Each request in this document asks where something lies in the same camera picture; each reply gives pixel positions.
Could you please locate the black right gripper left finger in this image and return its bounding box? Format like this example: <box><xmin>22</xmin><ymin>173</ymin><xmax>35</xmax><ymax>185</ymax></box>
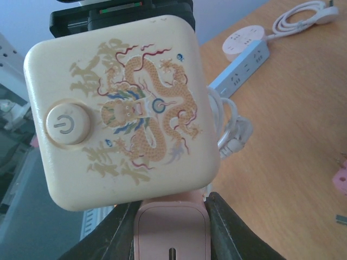
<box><xmin>61</xmin><ymin>201</ymin><xmax>141</xmax><ymax>260</ymax></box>

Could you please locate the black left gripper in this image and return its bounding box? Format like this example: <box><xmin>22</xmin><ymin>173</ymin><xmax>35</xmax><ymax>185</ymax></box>
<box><xmin>49</xmin><ymin>0</ymin><xmax>196</xmax><ymax>38</ymax></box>

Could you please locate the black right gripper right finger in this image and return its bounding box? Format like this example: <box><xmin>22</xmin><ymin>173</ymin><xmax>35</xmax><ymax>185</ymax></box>
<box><xmin>205</xmin><ymin>192</ymin><xmax>284</xmax><ymax>260</ymax></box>

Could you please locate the pink small plug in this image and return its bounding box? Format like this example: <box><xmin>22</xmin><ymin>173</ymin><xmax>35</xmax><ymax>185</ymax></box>
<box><xmin>133</xmin><ymin>190</ymin><xmax>211</xmax><ymax>260</ymax></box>

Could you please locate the white cable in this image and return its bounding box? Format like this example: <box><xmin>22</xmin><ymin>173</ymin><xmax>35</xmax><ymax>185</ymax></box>
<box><xmin>207</xmin><ymin>86</ymin><xmax>253</xmax><ymax>160</ymax></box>

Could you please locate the beige cube plug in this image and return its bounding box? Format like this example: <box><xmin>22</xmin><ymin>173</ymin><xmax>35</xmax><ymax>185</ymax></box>
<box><xmin>23</xmin><ymin>15</ymin><xmax>221</xmax><ymax>211</ymax></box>

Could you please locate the grey blue strip base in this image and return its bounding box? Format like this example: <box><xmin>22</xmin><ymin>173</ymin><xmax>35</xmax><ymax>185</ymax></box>
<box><xmin>209</xmin><ymin>40</ymin><xmax>270</xmax><ymax>98</ymax></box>

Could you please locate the round beige power strip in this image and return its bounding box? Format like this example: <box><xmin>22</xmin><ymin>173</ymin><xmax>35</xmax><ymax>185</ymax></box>
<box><xmin>222</xmin><ymin>25</ymin><xmax>266</xmax><ymax>62</ymax></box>

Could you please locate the pink plug adapter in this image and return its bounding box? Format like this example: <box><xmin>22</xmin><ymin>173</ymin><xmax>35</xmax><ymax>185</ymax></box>
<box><xmin>332</xmin><ymin>152</ymin><xmax>346</xmax><ymax>196</ymax></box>

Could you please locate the grey slotted cable duct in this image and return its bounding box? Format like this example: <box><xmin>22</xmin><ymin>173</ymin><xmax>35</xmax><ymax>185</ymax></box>
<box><xmin>80</xmin><ymin>206</ymin><xmax>114</xmax><ymax>240</ymax></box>

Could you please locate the aluminium rail frame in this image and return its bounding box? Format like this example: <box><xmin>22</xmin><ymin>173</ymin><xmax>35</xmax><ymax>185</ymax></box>
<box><xmin>0</xmin><ymin>140</ymin><xmax>33</xmax><ymax>215</ymax></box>

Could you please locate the white power strip cord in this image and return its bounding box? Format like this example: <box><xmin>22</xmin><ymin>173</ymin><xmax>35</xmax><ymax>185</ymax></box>
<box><xmin>264</xmin><ymin>0</ymin><xmax>339</xmax><ymax>42</ymax></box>

